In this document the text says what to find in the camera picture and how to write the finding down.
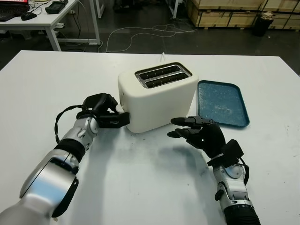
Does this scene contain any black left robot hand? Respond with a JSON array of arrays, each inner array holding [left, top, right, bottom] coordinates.
[[82, 93, 120, 115]]

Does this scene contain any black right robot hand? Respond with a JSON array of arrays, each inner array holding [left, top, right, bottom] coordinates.
[[166, 116, 227, 159]]

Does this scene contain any blue plastic tray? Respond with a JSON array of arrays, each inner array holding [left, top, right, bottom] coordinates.
[[196, 80, 250, 128]]

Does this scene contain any cream two-slot toaster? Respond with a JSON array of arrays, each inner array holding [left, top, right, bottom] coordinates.
[[117, 61, 199, 134]]

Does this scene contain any white office desk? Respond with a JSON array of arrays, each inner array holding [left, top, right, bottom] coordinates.
[[0, 0, 103, 52]]

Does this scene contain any black electronic device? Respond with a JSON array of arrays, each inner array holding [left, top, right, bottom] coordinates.
[[44, 0, 69, 14]]

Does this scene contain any black computer mouse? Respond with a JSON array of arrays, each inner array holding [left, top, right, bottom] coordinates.
[[20, 12, 38, 21]]

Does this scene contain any white table leg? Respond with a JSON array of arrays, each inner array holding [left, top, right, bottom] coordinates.
[[167, 0, 179, 19]]

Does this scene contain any black trash bin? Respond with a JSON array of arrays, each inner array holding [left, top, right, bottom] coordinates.
[[252, 13, 274, 37]]

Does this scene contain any wooden shipping crate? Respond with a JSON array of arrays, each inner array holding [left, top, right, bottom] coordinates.
[[186, 0, 300, 30]]

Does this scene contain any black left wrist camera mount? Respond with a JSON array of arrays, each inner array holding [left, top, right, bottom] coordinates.
[[97, 111, 131, 129]]

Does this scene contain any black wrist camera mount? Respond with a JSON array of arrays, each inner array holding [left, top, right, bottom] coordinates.
[[97, 111, 131, 129], [221, 138, 244, 167]]

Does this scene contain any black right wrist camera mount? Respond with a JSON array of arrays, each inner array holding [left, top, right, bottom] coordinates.
[[221, 138, 244, 167]]

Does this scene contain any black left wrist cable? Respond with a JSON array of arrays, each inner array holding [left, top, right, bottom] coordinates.
[[54, 105, 94, 143]]

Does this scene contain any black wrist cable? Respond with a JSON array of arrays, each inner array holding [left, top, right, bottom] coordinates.
[[54, 105, 94, 143], [238, 157, 250, 186]]

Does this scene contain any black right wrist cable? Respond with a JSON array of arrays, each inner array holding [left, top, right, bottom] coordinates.
[[238, 157, 250, 186]]

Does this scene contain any white cable on floor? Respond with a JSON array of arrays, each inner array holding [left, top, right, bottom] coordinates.
[[104, 23, 199, 53]]

